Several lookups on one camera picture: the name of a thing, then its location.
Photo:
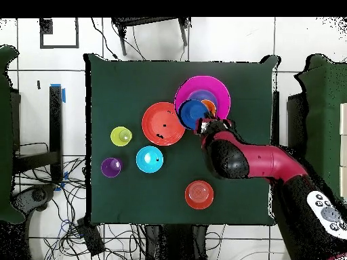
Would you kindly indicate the black floor device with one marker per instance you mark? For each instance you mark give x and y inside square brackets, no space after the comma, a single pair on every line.
[39,195]

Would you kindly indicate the yellow plastic cup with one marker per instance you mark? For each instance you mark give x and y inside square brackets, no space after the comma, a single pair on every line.
[116,136]

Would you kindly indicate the blue tape strip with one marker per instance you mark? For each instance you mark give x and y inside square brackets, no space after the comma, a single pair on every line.
[65,176]
[64,94]

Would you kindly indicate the black metal stool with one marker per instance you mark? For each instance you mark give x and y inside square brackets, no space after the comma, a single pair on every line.
[141,21]

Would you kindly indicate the dark green table cloth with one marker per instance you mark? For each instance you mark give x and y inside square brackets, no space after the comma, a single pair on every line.
[122,94]

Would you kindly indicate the white box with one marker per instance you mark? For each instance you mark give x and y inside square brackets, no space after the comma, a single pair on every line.
[343,119]
[343,150]
[343,181]

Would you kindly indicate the dark blue ribbed bowl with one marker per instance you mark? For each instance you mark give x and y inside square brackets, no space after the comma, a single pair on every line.
[192,112]

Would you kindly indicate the black floor stand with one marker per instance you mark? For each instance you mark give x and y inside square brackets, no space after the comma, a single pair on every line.
[55,122]

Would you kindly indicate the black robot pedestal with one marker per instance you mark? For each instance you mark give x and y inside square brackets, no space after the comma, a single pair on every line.
[176,243]

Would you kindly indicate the orange plastic cup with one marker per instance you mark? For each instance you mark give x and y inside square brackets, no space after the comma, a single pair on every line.
[210,105]

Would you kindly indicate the black power strip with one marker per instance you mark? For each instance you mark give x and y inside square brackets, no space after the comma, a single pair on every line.
[90,238]

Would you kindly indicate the red-orange shallow bowl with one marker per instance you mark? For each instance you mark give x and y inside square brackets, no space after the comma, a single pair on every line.
[154,122]

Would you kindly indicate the large pink plastic bowl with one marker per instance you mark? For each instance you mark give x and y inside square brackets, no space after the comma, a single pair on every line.
[206,84]

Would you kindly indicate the orange translucent bowl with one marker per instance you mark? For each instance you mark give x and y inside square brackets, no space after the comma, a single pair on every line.
[199,195]

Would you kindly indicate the purple plastic cup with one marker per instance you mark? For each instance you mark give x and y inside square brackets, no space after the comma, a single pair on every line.
[108,168]

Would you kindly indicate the cyan ribbed bowl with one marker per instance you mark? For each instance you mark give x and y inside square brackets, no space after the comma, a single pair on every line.
[149,162]

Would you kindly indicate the black square frame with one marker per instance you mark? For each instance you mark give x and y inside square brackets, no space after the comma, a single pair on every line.
[46,27]

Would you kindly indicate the dark green side cloth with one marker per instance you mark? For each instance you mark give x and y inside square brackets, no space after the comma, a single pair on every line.
[5,135]
[325,81]

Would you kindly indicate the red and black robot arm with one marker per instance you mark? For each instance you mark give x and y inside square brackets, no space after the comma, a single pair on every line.
[271,159]

